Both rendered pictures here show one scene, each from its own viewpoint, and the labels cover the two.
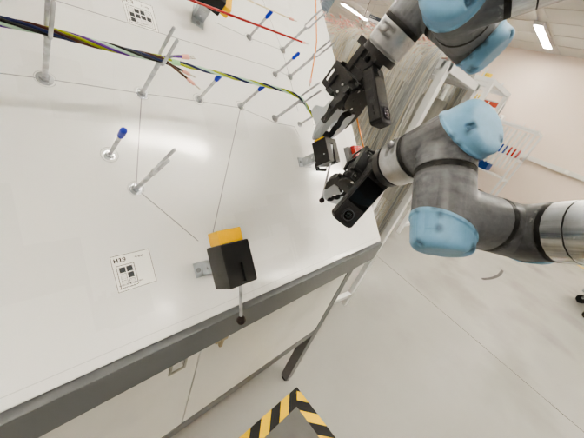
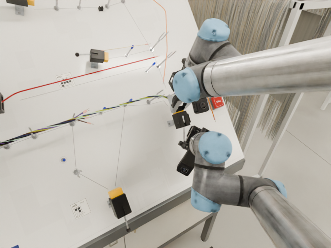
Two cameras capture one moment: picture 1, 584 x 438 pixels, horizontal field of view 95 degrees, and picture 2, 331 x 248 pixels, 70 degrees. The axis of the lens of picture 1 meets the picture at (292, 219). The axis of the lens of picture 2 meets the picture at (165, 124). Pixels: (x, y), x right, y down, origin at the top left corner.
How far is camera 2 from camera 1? 0.44 m
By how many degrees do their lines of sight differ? 19
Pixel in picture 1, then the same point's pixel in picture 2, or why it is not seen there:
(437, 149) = (198, 158)
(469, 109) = (205, 144)
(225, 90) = (115, 99)
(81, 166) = (53, 169)
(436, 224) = (194, 199)
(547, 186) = not seen: outside the picture
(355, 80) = not seen: hidden behind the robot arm
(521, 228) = (244, 199)
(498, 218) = (228, 195)
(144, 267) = (84, 206)
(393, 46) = not seen: hidden behind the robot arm
